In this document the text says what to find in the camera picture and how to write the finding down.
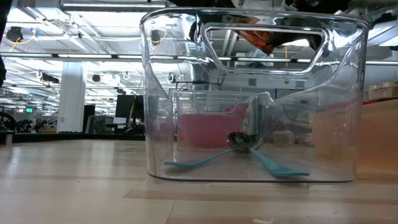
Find teal-handled black spoon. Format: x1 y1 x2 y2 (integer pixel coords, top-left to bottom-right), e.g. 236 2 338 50
164 132 249 169
236 132 311 179

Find black aluminium extrusion frame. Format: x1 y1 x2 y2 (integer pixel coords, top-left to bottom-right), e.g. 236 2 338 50
0 132 146 144

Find long ceiling light strip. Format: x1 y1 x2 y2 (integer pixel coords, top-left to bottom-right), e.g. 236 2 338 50
0 52 398 66

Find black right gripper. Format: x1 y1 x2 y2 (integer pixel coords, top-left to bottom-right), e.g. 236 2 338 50
273 0 354 52

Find cardboard boxes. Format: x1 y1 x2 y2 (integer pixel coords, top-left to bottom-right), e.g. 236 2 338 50
366 81 398 101

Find white building column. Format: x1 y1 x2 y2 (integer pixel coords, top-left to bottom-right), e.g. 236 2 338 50
57 61 87 134

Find pink bowl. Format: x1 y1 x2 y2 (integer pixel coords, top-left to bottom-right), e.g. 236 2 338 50
177 112 249 149

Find clear plastic handled organizer tray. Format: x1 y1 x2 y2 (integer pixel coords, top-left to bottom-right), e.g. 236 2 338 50
139 6 370 184

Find orange plastic tray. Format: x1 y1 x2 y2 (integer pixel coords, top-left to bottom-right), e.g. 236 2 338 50
310 98 398 175

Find black ceiling camera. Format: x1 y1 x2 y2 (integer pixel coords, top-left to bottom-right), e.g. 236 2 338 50
6 26 24 43

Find red yellow snack packet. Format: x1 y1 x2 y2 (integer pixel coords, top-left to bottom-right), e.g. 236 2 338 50
222 103 249 116

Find black computer monitor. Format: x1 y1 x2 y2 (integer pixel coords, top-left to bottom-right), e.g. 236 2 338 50
114 94 146 119

